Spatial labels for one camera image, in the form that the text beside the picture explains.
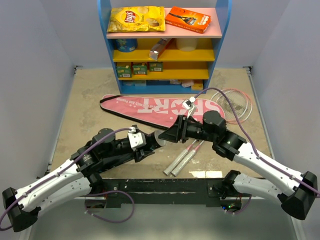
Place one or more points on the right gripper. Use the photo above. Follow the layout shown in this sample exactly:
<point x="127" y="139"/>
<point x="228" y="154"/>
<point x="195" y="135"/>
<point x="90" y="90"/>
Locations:
<point x="177" y="132"/>

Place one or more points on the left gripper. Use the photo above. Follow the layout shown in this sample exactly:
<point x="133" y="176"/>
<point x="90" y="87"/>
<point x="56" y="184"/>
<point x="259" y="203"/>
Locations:
<point x="143" y="153"/>

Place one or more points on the black shuttlecock tube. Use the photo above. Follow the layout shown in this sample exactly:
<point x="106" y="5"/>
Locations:
<point x="119" y="151"/>

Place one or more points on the pink racket bag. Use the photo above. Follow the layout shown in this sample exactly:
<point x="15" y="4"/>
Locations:
<point x="157" y="112"/>

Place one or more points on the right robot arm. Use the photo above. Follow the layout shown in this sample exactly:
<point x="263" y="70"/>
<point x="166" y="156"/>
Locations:
<point x="294" y="191"/>

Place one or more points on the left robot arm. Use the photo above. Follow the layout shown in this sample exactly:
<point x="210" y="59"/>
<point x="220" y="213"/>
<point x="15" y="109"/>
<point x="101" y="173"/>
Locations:
<point x="79" y="175"/>

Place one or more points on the yellow soap packet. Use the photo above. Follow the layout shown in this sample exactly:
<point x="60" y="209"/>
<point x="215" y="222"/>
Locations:
<point x="198" y="86"/>

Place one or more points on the pink soap packet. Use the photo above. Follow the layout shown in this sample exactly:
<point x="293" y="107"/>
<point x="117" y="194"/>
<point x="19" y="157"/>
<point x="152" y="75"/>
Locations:
<point x="187" y="83"/>

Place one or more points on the blue shelf unit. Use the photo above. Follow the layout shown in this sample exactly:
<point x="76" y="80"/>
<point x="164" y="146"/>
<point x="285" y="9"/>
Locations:
<point x="178" y="65"/>

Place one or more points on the green box right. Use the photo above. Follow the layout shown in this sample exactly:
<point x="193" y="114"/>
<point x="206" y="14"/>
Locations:
<point x="155" y="66"/>

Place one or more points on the green box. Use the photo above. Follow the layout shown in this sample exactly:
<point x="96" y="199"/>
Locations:
<point x="155" y="66"/>
<point x="124" y="71"/>
<point x="140" y="68"/>

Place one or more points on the green box middle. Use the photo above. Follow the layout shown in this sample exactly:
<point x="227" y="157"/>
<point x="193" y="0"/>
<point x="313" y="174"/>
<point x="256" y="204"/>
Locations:
<point x="140" y="68"/>

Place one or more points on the green box left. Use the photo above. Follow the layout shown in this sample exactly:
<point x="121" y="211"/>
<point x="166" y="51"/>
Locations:
<point x="124" y="71"/>

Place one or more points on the white cup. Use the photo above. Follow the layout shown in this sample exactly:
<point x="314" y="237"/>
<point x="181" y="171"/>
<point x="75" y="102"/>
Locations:
<point x="186" y="44"/>

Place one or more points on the silver orange carton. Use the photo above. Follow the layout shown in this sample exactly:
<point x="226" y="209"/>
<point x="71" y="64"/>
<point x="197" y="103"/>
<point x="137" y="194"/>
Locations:
<point x="159" y="48"/>

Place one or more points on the blue round can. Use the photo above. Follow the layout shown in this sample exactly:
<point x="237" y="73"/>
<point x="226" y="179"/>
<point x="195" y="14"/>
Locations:
<point x="126" y="45"/>

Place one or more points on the orange razor box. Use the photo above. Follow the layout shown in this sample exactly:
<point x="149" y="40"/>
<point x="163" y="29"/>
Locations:
<point x="188" y="19"/>

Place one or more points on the yellow Lays chips bag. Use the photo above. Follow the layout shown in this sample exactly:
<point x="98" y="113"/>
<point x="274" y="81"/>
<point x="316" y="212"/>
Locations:
<point x="137" y="19"/>

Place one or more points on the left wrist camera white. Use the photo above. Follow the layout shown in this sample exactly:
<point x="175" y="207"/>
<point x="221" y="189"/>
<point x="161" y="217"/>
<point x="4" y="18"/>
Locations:
<point x="136" y="138"/>

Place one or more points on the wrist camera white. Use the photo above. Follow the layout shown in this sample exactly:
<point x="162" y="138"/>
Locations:
<point x="189" y="105"/>
<point x="136" y="138"/>

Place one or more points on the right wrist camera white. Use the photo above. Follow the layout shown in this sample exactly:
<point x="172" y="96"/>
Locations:
<point x="189" y="105"/>

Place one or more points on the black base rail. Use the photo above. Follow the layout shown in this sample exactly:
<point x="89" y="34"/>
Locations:
<point x="167" y="191"/>

